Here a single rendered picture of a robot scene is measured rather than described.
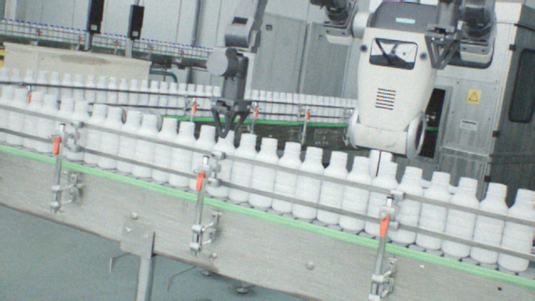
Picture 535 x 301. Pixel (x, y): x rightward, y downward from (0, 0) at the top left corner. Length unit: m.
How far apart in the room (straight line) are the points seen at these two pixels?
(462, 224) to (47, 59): 4.49
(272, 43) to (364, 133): 5.70
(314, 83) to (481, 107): 3.65
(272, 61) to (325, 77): 1.02
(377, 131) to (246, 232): 0.67
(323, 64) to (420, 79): 6.46
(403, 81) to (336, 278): 0.77
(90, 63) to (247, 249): 4.28
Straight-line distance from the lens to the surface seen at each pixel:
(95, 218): 1.85
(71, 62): 5.65
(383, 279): 1.43
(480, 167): 5.12
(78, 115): 1.90
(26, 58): 5.67
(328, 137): 4.31
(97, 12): 7.76
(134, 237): 1.77
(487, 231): 1.45
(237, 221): 1.60
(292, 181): 1.56
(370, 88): 2.09
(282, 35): 7.86
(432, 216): 1.46
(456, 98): 5.22
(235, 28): 1.61
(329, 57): 8.56
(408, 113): 2.07
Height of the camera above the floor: 1.36
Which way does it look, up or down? 8 degrees down
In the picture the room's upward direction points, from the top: 8 degrees clockwise
